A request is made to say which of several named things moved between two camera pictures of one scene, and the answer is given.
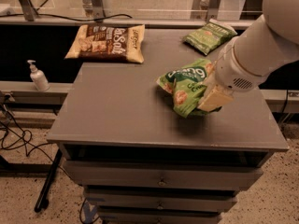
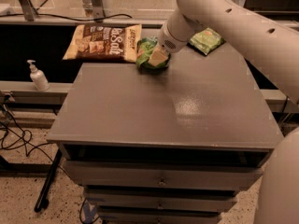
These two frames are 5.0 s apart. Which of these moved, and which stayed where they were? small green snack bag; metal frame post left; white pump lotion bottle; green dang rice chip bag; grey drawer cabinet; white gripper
Moved: white gripper; green dang rice chip bag
Stayed: grey drawer cabinet; small green snack bag; white pump lotion bottle; metal frame post left
